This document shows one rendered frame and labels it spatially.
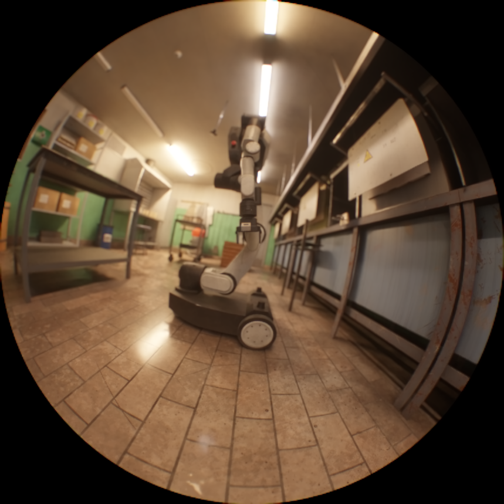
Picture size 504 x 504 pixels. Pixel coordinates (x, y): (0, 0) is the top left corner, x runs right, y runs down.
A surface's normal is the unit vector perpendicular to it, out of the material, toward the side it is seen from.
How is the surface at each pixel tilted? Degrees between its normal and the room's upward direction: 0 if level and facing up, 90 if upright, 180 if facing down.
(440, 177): 90
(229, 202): 90
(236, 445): 0
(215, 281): 90
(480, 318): 90
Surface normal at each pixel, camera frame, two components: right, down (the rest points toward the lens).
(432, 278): -0.98, -0.18
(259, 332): -0.01, 0.01
